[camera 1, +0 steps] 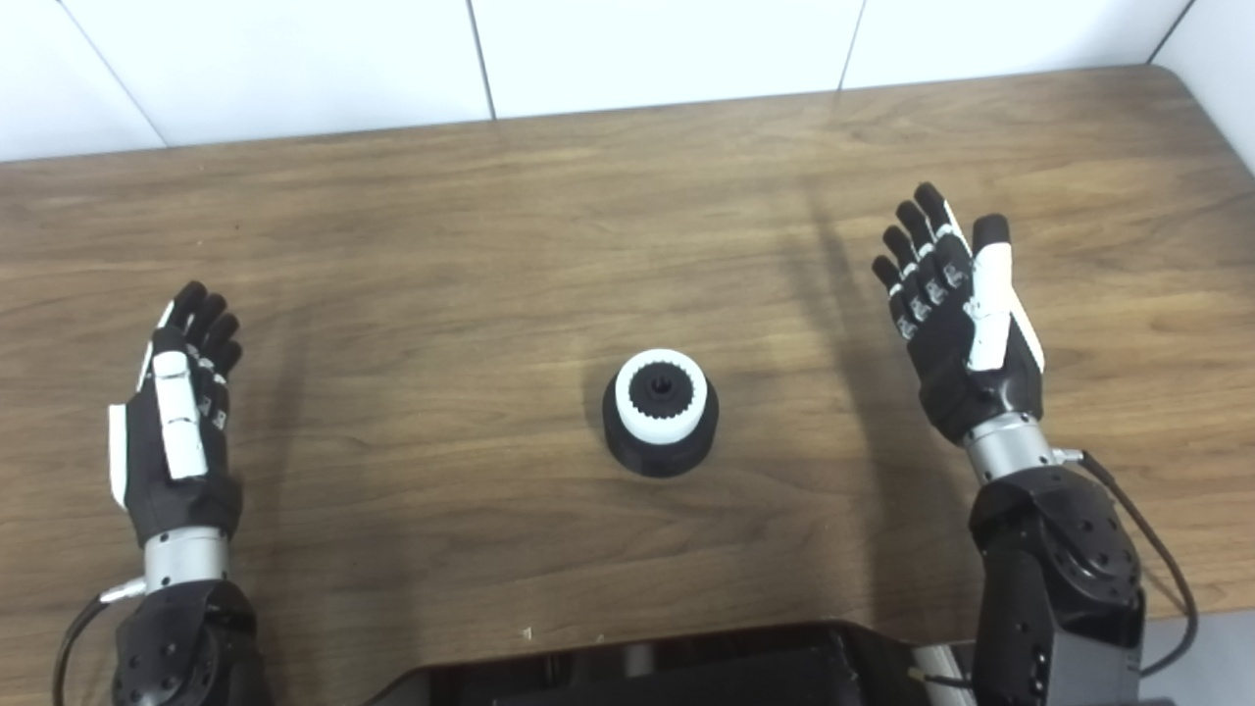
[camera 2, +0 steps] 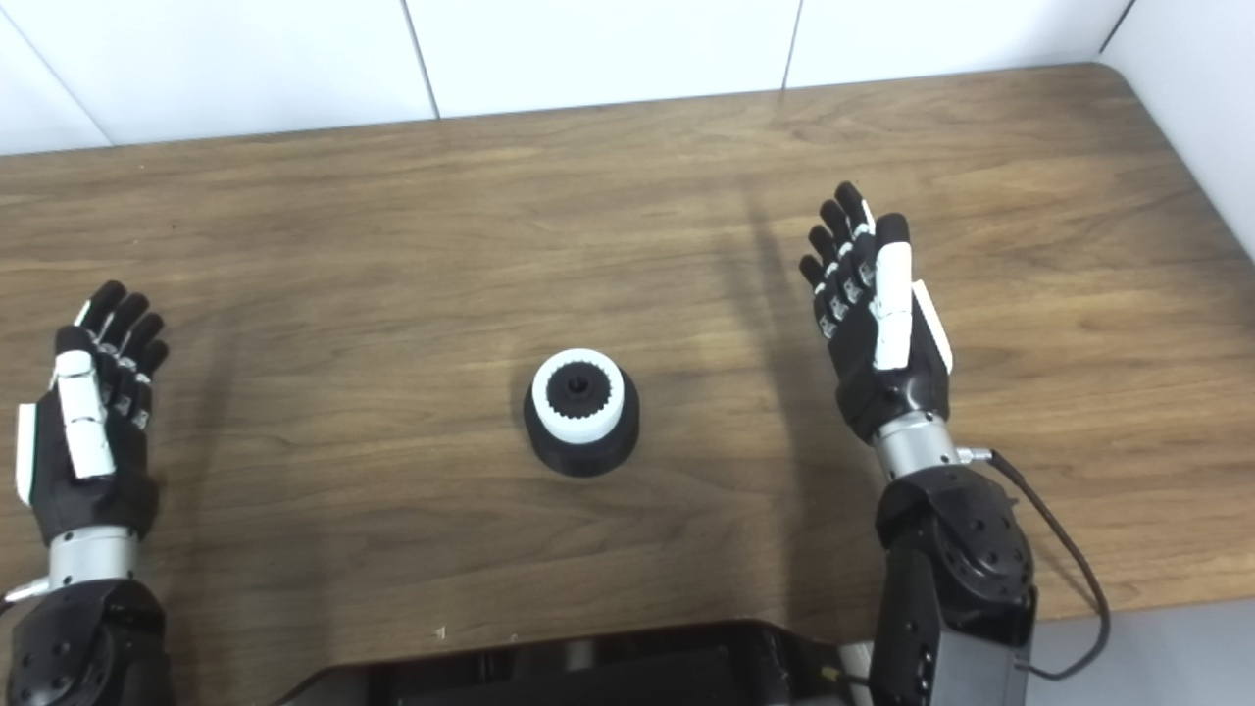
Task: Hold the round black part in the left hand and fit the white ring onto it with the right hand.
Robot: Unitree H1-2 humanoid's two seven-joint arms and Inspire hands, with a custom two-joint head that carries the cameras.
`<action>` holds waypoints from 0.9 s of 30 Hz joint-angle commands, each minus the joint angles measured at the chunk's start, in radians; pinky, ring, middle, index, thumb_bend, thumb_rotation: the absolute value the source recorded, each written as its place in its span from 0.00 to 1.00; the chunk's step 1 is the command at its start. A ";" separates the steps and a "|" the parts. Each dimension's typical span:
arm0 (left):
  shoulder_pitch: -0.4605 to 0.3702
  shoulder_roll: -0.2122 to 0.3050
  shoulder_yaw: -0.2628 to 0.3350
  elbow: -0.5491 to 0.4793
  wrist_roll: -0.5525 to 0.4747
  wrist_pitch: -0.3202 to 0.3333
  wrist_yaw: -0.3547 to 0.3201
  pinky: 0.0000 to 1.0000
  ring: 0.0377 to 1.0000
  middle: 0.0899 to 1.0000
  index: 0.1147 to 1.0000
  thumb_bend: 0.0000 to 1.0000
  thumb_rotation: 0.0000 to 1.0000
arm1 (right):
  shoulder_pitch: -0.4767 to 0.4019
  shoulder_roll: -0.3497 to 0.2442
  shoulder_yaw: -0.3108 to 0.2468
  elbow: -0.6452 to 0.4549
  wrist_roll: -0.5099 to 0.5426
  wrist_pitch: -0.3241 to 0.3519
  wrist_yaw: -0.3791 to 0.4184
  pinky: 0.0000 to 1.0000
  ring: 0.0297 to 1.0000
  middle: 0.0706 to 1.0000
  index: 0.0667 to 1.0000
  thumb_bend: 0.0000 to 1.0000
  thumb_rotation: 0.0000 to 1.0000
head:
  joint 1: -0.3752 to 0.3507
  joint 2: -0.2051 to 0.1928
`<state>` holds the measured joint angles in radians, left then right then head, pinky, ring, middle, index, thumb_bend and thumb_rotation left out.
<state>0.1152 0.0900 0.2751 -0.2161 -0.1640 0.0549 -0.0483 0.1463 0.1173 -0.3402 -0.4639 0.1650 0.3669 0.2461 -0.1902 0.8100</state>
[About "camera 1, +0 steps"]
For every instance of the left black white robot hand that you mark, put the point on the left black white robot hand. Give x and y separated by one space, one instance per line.
181 490

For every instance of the black robot torso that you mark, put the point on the black robot torso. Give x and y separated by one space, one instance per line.
735 677

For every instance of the round black plastic part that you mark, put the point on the round black plastic part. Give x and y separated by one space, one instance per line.
657 456

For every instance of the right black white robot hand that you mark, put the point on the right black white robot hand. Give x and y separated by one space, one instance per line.
961 382

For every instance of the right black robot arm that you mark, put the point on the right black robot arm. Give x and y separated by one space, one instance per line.
1059 588

